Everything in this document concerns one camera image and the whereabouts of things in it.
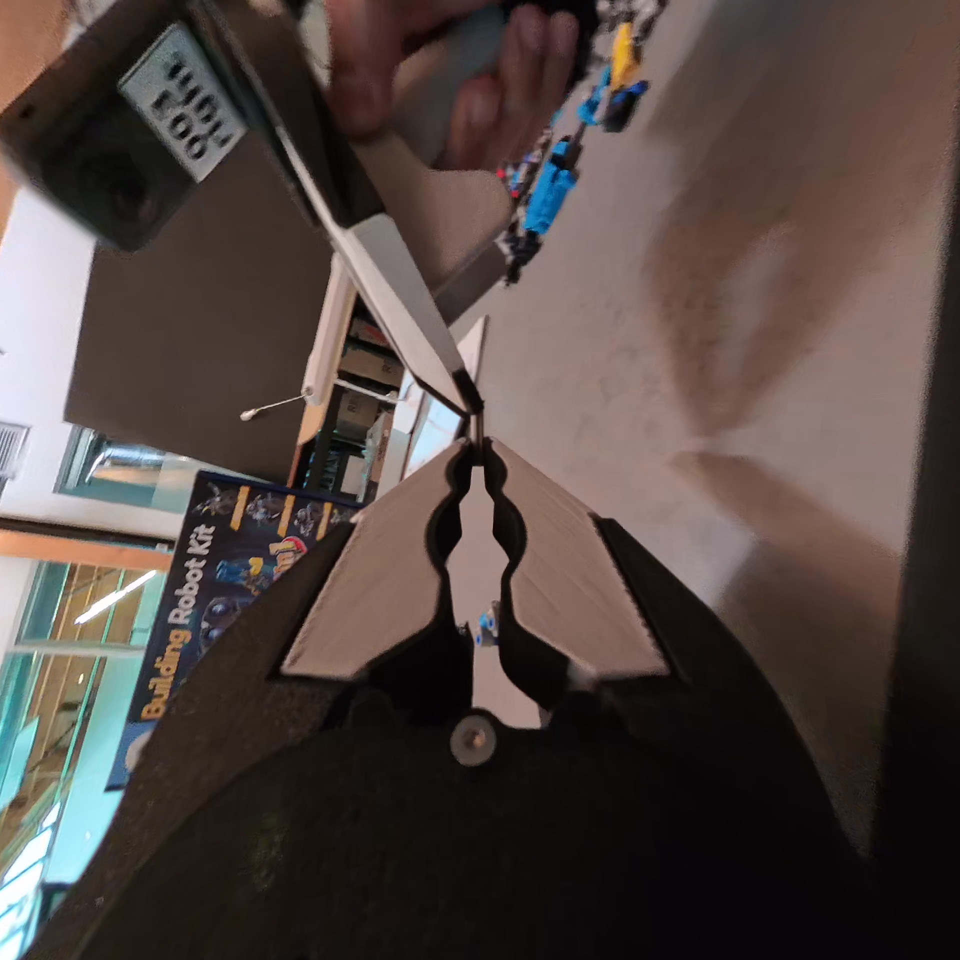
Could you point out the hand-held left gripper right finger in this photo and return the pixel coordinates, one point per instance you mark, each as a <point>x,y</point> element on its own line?
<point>585,600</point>

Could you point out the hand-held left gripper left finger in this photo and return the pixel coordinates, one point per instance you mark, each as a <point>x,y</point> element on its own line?
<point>360,600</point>

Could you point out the dark blue toy set box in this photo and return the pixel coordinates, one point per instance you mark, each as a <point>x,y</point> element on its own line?
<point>195,570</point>

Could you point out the black partition panel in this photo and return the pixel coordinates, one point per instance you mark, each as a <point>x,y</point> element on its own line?
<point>187,337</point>

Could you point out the long grey axle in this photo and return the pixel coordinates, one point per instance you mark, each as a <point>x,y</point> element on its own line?
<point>475,427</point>

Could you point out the person's right hand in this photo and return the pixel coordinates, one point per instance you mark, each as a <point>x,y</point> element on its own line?
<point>540,60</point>

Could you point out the dark perforated panel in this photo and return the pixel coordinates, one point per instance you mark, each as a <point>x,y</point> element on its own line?
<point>922,600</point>

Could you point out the blue panel piece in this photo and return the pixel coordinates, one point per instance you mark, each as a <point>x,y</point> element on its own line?
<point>547,191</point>

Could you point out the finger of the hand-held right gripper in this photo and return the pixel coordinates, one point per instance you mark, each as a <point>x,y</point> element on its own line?
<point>405,300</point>

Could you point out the grey connector with blue pin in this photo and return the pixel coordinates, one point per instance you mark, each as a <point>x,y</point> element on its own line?
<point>489,619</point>

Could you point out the white laptop stand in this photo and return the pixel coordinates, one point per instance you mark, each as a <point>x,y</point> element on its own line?
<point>330,330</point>

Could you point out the pile of building pieces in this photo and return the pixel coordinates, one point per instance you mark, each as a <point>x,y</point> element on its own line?
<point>525,247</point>

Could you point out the grey desk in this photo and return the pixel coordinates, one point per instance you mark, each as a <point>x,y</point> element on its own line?
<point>675,225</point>

